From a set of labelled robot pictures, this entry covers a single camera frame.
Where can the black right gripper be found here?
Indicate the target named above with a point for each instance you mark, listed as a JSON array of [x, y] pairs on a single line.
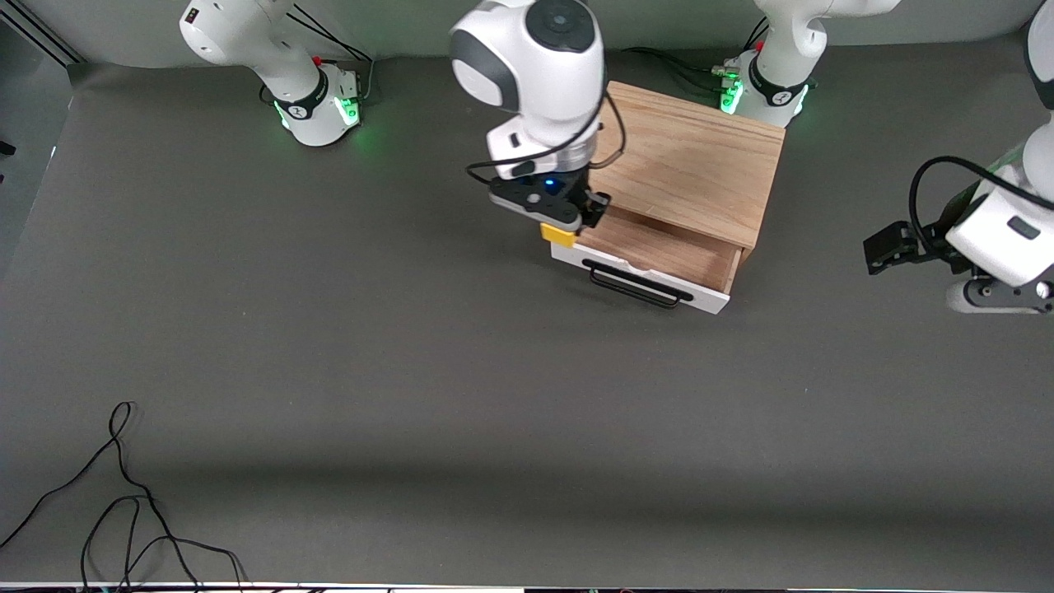
[[595, 206]]

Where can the yellow wooden block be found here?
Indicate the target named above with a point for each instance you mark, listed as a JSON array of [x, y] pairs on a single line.
[[560, 237]]

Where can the black frame rail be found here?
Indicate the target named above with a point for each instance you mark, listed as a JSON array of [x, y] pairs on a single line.
[[41, 37]]

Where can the wooden drawer cabinet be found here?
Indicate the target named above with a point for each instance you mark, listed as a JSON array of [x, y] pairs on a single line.
[[692, 156]]

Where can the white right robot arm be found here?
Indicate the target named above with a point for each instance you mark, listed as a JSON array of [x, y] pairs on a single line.
[[535, 74]]

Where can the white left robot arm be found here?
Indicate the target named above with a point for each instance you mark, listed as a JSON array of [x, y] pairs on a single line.
[[790, 49]]

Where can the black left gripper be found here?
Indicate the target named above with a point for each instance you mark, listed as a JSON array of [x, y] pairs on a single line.
[[924, 245]]

